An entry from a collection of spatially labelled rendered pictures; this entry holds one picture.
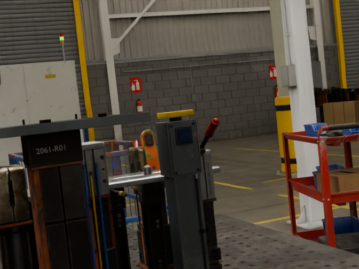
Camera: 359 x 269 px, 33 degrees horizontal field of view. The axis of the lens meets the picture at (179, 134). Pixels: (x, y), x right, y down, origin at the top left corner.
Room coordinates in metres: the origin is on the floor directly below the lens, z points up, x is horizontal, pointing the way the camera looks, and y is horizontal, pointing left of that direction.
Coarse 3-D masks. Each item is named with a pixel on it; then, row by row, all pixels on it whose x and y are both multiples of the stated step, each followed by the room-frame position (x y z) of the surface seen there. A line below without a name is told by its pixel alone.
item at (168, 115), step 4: (164, 112) 1.28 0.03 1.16; (168, 112) 1.23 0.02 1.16; (172, 112) 1.23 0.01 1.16; (176, 112) 1.23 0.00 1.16; (180, 112) 1.24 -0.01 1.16; (184, 112) 1.24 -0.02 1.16; (188, 112) 1.24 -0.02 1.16; (192, 112) 1.24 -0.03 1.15; (160, 116) 1.26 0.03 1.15; (164, 116) 1.24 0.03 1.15; (168, 116) 1.23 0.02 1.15; (172, 116) 1.23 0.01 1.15; (176, 116) 1.23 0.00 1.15; (180, 116) 1.24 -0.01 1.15; (172, 120) 1.25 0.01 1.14; (176, 120) 1.25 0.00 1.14; (180, 120) 1.25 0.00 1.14
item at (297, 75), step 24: (288, 0) 5.21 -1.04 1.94; (288, 24) 5.24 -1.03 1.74; (288, 48) 5.27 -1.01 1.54; (288, 72) 5.19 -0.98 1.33; (312, 96) 5.24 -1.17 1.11; (312, 120) 5.23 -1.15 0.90; (312, 144) 5.23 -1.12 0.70; (312, 168) 5.22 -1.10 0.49; (312, 216) 5.20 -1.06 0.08; (336, 216) 5.23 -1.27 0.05
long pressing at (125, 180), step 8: (216, 168) 1.56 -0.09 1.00; (112, 176) 1.63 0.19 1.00; (120, 176) 1.60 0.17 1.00; (128, 176) 1.59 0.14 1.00; (136, 176) 1.59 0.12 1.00; (144, 176) 1.55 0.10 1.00; (152, 176) 1.50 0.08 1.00; (160, 176) 1.50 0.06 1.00; (112, 184) 1.46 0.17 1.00; (120, 184) 1.46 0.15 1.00; (128, 184) 1.47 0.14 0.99; (136, 184) 1.48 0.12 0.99
